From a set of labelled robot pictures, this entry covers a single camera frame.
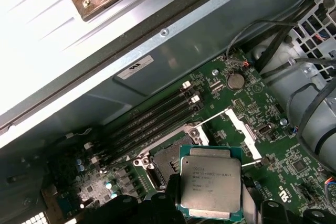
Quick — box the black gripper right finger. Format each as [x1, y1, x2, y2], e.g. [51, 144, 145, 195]
[243, 173, 335, 224]

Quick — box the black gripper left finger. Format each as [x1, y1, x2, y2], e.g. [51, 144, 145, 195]
[104, 173, 182, 224]

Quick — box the silver CPU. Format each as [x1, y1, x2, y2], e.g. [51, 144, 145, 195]
[178, 144, 244, 221]

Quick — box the wire locking lever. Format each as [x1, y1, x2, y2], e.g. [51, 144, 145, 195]
[64, 127, 93, 140]

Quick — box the CPU socket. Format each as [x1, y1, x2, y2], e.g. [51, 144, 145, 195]
[132, 123, 211, 192]

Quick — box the black RAM slot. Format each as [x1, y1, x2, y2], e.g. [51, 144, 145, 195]
[85, 80, 192, 150]
[91, 89, 196, 156]
[101, 103, 205, 172]
[91, 95, 203, 166]

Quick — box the green motherboard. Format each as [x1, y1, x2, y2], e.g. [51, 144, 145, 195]
[47, 50, 336, 224]

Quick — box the silver coin cell battery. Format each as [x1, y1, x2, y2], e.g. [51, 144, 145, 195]
[226, 72, 245, 90]

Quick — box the silver perforated drive cage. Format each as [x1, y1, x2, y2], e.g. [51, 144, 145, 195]
[258, 0, 336, 172]

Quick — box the white case sticker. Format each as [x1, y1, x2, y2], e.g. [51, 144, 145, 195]
[116, 54, 155, 80]

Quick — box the open grey PC case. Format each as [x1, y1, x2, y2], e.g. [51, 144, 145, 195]
[0, 0, 336, 224]

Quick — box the thick black wire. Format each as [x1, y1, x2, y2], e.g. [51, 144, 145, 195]
[286, 76, 336, 167]

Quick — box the thin black fan wire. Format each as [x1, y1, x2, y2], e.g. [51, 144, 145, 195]
[225, 18, 302, 63]

